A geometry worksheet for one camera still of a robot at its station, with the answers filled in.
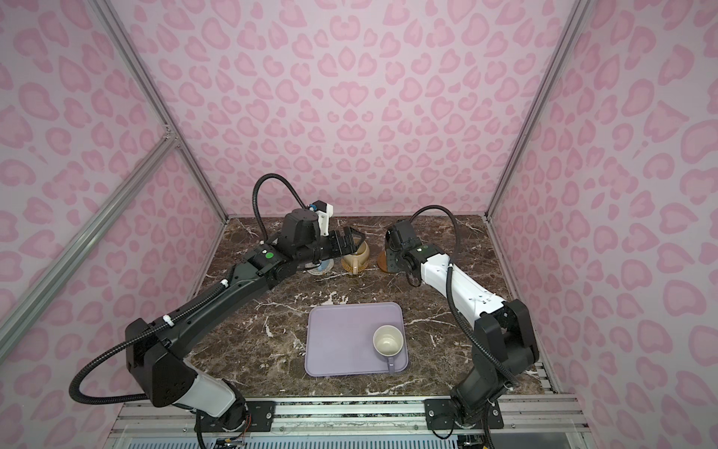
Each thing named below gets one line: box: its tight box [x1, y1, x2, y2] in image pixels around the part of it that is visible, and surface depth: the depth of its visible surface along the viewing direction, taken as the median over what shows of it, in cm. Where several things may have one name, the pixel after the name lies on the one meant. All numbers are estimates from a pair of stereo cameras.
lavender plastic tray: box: [303, 302, 410, 377], surface depth 90 cm
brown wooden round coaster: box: [376, 250, 394, 275], surface depth 106 cm
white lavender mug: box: [372, 324, 404, 375], surface depth 82 cm
